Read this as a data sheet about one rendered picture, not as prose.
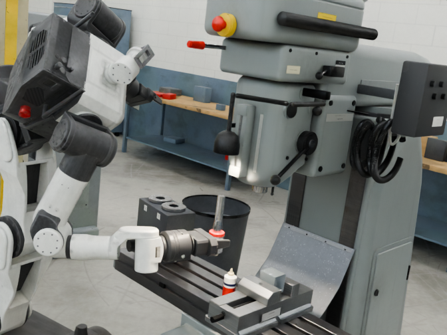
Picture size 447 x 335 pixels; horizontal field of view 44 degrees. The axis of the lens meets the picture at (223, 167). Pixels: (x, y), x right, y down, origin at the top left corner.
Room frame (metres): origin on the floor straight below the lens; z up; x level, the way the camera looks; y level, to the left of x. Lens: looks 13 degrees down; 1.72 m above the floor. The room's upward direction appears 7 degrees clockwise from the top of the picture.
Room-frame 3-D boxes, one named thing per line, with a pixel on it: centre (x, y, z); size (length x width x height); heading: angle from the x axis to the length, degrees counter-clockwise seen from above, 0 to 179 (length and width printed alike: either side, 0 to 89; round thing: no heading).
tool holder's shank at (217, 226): (1.59, 0.00, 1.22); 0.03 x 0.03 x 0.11
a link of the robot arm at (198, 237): (1.54, 0.07, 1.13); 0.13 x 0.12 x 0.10; 35
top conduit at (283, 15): (1.60, -0.25, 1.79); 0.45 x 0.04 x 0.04; 137
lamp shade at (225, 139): (1.52, 0.00, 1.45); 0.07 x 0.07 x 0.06
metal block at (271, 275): (1.61, -0.19, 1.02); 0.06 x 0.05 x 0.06; 46
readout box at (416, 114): (1.66, -0.57, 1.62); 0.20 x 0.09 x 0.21; 137
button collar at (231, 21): (1.51, 0.04, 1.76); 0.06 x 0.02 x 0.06; 47
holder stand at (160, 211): (2.00, 0.19, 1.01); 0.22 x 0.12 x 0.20; 37
